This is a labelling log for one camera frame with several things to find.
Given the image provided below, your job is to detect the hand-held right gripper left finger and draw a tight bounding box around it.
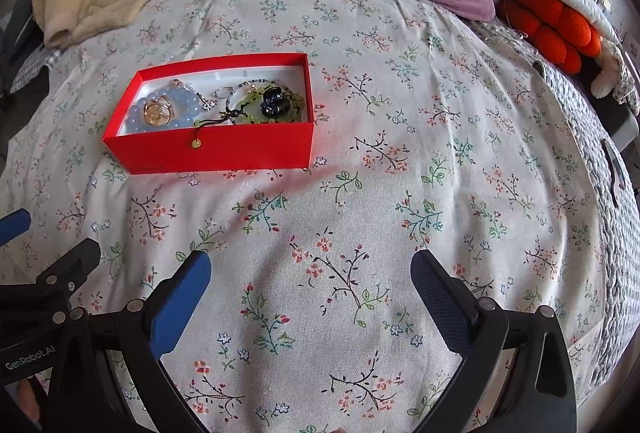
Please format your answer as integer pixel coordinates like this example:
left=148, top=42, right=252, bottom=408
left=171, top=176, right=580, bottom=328
left=65, top=250, right=212, bottom=433

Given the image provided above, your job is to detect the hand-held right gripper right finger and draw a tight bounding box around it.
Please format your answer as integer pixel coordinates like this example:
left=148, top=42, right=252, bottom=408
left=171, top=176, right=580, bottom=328
left=410, top=249, right=578, bottom=433

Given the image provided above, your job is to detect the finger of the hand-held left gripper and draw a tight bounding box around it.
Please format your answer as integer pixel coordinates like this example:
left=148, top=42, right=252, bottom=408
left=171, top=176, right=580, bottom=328
left=0, top=208, right=32, bottom=246
left=0, top=238, right=102, bottom=321

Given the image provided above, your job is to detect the red cardboard box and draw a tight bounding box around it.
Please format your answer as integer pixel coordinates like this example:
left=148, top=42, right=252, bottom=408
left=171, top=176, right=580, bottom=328
left=102, top=53, right=316, bottom=174

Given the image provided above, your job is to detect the gold ring with green stone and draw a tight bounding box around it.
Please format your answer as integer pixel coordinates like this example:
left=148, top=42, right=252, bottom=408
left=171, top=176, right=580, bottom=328
left=140, top=95, right=177, bottom=126

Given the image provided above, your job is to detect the person's left hand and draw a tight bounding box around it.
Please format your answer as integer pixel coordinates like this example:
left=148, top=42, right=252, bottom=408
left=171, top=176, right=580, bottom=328
left=15, top=378, right=48, bottom=424

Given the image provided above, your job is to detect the grey checked cloth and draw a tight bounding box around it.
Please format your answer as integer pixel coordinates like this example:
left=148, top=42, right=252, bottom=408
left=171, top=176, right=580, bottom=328
left=10, top=44, right=68, bottom=94

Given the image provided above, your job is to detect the white floral bedsheet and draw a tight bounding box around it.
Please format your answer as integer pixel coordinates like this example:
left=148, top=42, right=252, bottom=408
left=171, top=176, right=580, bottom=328
left=0, top=0, right=608, bottom=433

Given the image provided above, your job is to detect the grey quilted bedspread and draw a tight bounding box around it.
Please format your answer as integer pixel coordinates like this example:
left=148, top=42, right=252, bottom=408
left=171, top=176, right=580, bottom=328
left=470, top=20, right=640, bottom=389

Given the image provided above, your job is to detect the orange plush toy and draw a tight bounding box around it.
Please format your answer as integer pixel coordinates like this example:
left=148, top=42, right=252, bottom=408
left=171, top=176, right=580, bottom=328
left=500, top=0, right=603, bottom=74

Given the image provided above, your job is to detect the pale blue bead bracelet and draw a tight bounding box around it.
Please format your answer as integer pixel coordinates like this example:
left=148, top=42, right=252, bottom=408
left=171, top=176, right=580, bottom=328
left=122, top=83, right=208, bottom=134

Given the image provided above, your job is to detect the silver chain with star charm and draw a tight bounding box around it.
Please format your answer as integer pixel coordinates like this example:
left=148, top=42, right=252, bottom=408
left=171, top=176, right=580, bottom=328
left=172, top=79, right=216, bottom=110

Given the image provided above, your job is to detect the green bead bracelet with tassel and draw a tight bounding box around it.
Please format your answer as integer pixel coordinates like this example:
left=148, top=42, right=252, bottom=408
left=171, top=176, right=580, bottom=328
left=192, top=80, right=307, bottom=148

